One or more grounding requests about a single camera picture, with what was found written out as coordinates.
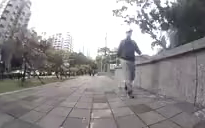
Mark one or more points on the person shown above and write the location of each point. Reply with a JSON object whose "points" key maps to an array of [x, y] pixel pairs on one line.
{"points": [[128, 53]]}

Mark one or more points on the white high-rise building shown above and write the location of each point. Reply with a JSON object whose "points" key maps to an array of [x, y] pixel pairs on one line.
{"points": [[63, 41]]}

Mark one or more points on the grey paved slab path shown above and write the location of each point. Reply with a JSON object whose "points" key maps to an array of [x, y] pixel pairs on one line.
{"points": [[90, 110]]}

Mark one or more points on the row of trees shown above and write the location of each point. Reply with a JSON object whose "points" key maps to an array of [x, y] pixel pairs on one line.
{"points": [[40, 56]]}

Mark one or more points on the row of parked vehicles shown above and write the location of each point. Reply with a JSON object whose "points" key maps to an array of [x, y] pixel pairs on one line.
{"points": [[30, 73]]}

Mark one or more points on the grass strip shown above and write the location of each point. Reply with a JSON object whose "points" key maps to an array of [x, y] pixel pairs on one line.
{"points": [[10, 85]]}

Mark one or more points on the large dark tree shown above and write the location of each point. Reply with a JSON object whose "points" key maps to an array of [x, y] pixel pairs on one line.
{"points": [[186, 20]]}

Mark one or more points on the tall pale building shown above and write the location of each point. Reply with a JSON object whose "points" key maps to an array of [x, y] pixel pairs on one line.
{"points": [[9, 20]]}

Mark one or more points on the grey stone wall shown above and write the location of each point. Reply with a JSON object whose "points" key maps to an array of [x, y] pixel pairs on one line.
{"points": [[176, 75]]}

